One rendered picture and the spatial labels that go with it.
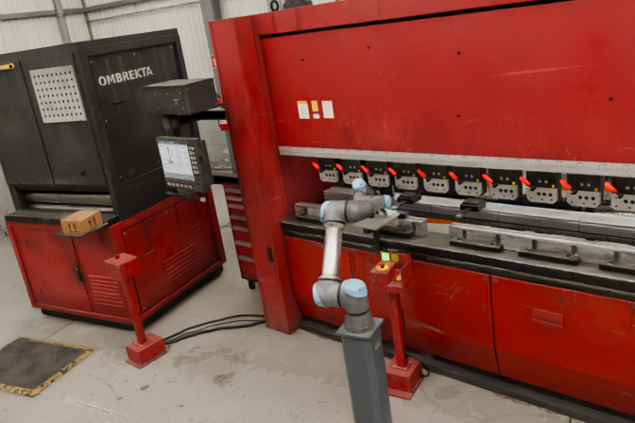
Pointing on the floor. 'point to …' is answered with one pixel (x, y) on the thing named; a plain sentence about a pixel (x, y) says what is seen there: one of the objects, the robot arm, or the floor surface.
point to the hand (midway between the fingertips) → (382, 215)
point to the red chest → (240, 234)
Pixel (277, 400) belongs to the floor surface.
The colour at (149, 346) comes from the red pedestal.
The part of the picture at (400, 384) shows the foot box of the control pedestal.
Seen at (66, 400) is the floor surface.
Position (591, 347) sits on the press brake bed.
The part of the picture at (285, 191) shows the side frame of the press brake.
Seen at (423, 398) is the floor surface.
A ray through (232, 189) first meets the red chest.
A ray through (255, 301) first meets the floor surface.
